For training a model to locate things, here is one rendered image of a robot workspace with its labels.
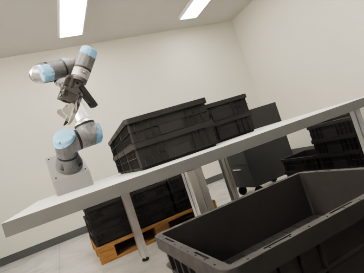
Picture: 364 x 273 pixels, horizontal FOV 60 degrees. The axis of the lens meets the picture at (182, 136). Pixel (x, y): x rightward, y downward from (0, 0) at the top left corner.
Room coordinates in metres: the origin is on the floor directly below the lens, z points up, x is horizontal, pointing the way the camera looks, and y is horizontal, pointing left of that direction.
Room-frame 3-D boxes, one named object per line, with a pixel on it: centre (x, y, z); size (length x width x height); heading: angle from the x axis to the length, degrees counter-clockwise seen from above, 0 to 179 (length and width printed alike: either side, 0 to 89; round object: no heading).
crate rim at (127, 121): (1.53, 0.07, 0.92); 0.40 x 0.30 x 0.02; 109
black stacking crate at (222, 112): (1.94, -0.21, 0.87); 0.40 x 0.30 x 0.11; 109
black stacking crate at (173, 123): (1.53, 0.07, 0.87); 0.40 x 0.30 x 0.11; 109
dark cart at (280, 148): (3.60, -0.74, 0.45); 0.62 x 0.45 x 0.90; 113
